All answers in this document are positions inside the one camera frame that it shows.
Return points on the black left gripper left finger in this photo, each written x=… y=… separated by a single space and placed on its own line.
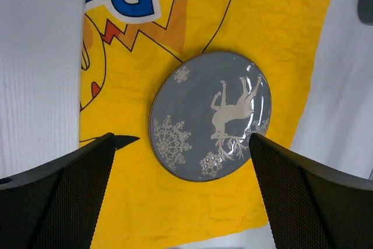
x=57 y=204

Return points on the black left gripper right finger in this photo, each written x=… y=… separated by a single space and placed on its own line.
x=311 y=205

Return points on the grey reindeer plate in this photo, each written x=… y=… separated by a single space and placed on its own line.
x=204 y=114

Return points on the yellow Pikachu cloth placemat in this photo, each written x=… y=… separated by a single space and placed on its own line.
x=129 y=48

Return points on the dark green mug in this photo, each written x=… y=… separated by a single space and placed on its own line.
x=365 y=11

